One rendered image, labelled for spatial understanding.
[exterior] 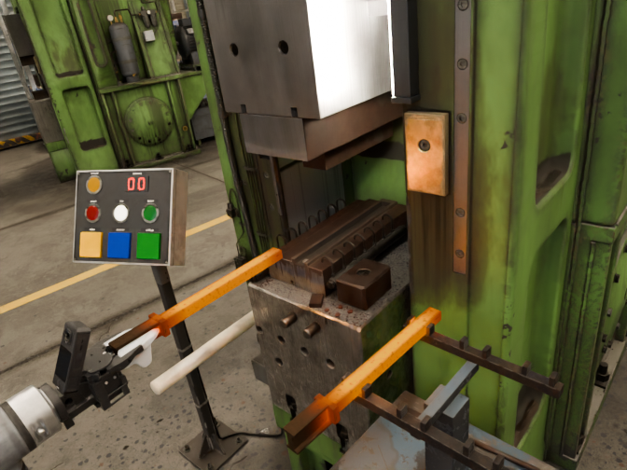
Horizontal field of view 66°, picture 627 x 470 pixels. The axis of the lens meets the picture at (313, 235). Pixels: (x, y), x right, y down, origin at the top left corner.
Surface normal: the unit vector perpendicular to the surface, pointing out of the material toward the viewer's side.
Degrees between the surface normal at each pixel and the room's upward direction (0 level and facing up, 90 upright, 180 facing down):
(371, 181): 90
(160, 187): 60
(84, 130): 90
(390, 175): 90
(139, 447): 0
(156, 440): 0
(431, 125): 90
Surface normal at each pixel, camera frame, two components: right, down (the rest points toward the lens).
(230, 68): -0.64, 0.41
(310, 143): 0.76, 0.21
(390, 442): -0.12, -0.89
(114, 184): -0.29, -0.04
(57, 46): 0.54, 0.30
